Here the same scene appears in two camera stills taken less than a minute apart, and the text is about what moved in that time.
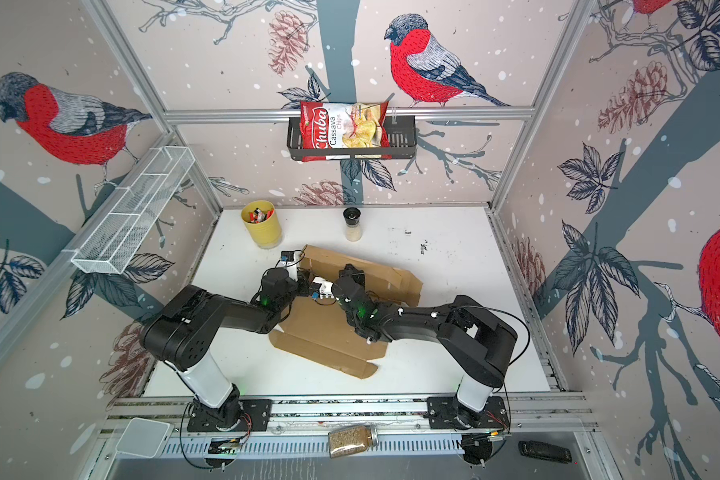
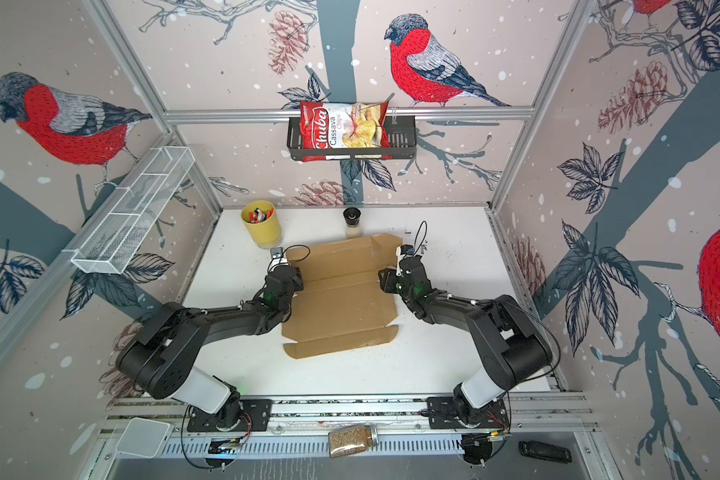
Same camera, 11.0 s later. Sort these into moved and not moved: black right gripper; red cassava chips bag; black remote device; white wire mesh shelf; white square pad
Moved: black right gripper
Not moved: white wire mesh shelf; white square pad; black remote device; red cassava chips bag
